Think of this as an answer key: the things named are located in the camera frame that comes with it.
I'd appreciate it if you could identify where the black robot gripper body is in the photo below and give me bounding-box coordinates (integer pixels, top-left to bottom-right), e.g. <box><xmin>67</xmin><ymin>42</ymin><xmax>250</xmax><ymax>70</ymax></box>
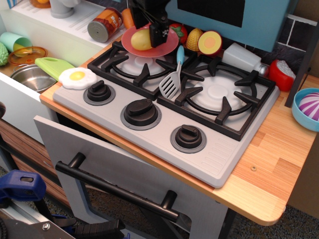
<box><xmin>128</xmin><ymin>0</ymin><xmax>169</xmax><ymax>34</ymax></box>

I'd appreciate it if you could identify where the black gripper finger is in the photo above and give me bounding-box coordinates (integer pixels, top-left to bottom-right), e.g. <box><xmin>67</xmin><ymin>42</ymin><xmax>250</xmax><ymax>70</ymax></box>
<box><xmin>149</xmin><ymin>23</ymin><xmax>169</xmax><ymax>48</ymax></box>

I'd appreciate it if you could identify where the yellow toy potato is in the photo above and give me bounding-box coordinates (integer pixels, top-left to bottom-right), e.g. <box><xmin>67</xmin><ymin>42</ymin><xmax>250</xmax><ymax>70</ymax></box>
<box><xmin>131</xmin><ymin>29</ymin><xmax>152</xmax><ymax>51</ymax></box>

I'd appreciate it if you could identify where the pink plastic plate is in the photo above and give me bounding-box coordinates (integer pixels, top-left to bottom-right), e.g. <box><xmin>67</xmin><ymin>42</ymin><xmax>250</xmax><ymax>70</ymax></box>
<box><xmin>121</xmin><ymin>24</ymin><xmax>179</xmax><ymax>58</ymax></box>

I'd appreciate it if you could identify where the orange toy carrot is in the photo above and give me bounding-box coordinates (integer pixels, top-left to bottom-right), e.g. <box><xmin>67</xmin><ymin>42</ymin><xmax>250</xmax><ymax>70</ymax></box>
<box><xmin>122</xmin><ymin>8</ymin><xmax>135</xmax><ymax>29</ymax></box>

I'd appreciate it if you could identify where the red toy strawberry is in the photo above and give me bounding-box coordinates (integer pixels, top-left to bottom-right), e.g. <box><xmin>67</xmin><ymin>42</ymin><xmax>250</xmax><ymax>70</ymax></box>
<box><xmin>169</xmin><ymin>23</ymin><xmax>188</xmax><ymax>44</ymax></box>

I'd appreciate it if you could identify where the yellow toy corn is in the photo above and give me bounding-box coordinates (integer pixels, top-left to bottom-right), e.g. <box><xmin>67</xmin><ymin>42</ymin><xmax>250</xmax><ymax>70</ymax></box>
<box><xmin>185</xmin><ymin>28</ymin><xmax>203</xmax><ymax>52</ymax></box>

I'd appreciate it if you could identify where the toy bean can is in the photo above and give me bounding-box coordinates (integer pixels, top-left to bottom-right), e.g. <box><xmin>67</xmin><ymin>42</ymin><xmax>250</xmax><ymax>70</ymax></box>
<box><xmin>87</xmin><ymin>7</ymin><xmax>123</xmax><ymax>43</ymax></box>

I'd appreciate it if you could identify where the black left burner grate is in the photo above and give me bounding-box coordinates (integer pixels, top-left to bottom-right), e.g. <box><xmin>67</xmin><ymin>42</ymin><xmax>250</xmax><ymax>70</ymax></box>
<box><xmin>87</xmin><ymin>41</ymin><xmax>198</xmax><ymax>101</ymax></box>

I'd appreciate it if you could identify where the black burner grate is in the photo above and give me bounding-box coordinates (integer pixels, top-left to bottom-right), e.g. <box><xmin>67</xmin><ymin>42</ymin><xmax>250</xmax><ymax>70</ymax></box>
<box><xmin>87</xmin><ymin>41</ymin><xmax>198</xmax><ymax>101</ymax></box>
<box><xmin>157</xmin><ymin>55</ymin><xmax>275</xmax><ymax>141</ymax></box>

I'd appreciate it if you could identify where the halved toy peach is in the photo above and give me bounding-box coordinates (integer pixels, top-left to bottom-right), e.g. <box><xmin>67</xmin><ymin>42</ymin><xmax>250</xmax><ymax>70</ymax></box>
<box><xmin>197</xmin><ymin>31</ymin><xmax>222</xmax><ymax>56</ymax></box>

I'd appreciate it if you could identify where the white toy salt shaker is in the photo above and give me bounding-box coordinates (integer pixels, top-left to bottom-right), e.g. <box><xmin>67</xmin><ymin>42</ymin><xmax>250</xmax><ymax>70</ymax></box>
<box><xmin>222</xmin><ymin>43</ymin><xmax>269</xmax><ymax>77</ymax></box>

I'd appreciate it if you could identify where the grey toy faucet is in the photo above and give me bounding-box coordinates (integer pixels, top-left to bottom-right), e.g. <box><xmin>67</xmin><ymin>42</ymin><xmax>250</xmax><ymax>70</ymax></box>
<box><xmin>49</xmin><ymin>0</ymin><xmax>82</xmax><ymax>18</ymax></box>

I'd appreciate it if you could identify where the black middle stove knob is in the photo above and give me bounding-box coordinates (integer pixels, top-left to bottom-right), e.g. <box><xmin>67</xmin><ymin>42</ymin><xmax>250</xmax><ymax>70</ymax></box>
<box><xmin>120</xmin><ymin>99</ymin><xmax>162</xmax><ymax>131</ymax></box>

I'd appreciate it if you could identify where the black stove knob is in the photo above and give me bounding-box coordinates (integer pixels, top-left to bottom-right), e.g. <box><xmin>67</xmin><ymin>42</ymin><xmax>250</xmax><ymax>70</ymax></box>
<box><xmin>83</xmin><ymin>80</ymin><xmax>116</xmax><ymax>106</ymax></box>
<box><xmin>170</xmin><ymin>124</ymin><xmax>207</xmax><ymax>154</ymax></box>
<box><xmin>120</xmin><ymin>99</ymin><xmax>162</xmax><ymax>131</ymax></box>

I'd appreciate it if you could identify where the black left stove knob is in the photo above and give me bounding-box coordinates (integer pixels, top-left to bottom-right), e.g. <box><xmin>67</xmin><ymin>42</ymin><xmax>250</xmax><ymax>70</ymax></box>
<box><xmin>83</xmin><ymin>80</ymin><xmax>116</xmax><ymax>106</ymax></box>

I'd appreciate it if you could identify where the toy fried egg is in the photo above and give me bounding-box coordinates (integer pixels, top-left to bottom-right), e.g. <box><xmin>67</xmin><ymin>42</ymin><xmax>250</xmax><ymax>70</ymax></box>
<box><xmin>58</xmin><ymin>67</ymin><xmax>98</xmax><ymax>90</ymax></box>

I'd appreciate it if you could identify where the black right burner grate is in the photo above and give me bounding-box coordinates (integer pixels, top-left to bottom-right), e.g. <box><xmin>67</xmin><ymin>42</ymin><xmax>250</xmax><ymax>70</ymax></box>
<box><xmin>157</xmin><ymin>55</ymin><xmax>275</xmax><ymax>141</ymax></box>

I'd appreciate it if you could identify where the teal toy microwave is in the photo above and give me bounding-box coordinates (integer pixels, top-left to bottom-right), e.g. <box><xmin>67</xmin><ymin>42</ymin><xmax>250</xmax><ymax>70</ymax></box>
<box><xmin>165</xmin><ymin>0</ymin><xmax>298</xmax><ymax>52</ymax></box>

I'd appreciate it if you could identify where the green plastic cutting board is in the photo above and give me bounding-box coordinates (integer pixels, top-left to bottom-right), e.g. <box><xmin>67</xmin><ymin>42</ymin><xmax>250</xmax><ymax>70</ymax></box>
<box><xmin>35</xmin><ymin>57</ymin><xmax>74</xmax><ymax>81</ymax></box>

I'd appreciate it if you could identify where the grey toy stove top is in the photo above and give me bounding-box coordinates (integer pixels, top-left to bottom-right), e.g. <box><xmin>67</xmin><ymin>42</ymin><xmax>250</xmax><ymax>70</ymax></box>
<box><xmin>53</xmin><ymin>43</ymin><xmax>280</xmax><ymax>188</ymax></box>

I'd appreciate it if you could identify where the black right stove knob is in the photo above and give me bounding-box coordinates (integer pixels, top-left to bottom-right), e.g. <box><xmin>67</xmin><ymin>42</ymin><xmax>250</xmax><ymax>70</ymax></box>
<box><xmin>170</xmin><ymin>124</ymin><xmax>207</xmax><ymax>154</ymax></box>

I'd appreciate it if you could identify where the orange transparent lid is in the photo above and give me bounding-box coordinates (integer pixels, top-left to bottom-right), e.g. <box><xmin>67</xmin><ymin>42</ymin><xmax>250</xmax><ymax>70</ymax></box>
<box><xmin>8</xmin><ymin>46</ymin><xmax>48</xmax><ymax>66</ymax></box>

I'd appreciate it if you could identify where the steel pot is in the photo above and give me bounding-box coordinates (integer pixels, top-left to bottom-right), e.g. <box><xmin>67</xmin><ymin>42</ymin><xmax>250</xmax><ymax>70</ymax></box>
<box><xmin>10</xmin><ymin>64</ymin><xmax>57</xmax><ymax>94</ymax></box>

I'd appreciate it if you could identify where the mint green plastic cup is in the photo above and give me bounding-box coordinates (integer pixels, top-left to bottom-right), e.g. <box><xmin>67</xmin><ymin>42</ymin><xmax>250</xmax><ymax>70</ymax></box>
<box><xmin>0</xmin><ymin>32</ymin><xmax>32</xmax><ymax>52</ymax></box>

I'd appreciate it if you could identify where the green toy cabbage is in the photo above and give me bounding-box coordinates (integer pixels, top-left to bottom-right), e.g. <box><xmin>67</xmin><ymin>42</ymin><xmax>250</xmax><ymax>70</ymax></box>
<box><xmin>0</xmin><ymin>43</ymin><xmax>9</xmax><ymax>66</ymax></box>

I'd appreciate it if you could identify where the purple white toy onion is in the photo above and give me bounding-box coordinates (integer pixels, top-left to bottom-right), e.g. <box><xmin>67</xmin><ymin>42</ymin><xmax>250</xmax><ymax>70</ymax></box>
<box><xmin>299</xmin><ymin>92</ymin><xmax>319</xmax><ymax>121</ymax></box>

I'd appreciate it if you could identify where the blue plastic bowl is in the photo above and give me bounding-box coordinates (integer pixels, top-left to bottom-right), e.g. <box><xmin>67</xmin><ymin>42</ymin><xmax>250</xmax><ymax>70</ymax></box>
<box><xmin>292</xmin><ymin>88</ymin><xmax>319</xmax><ymax>132</ymax></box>

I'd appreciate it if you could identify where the grey oven door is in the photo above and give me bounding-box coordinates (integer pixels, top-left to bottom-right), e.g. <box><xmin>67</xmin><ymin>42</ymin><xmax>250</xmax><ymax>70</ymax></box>
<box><xmin>34</xmin><ymin>116</ymin><xmax>227</xmax><ymax>239</ymax></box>

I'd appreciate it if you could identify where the blue clamp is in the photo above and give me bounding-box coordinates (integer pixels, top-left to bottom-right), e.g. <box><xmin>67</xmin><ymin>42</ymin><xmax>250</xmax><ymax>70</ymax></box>
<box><xmin>0</xmin><ymin>170</ymin><xmax>46</xmax><ymax>208</ymax></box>

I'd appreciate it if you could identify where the grey spatula blue handle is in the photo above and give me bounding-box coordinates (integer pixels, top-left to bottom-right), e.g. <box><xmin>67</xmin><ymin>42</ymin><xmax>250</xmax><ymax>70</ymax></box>
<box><xmin>159</xmin><ymin>45</ymin><xmax>185</xmax><ymax>100</ymax></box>

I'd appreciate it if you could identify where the black oven door handle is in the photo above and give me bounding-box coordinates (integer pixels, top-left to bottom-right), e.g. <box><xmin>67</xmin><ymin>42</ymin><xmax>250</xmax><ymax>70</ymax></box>
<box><xmin>55</xmin><ymin>152</ymin><xmax>180</xmax><ymax>222</ymax></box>

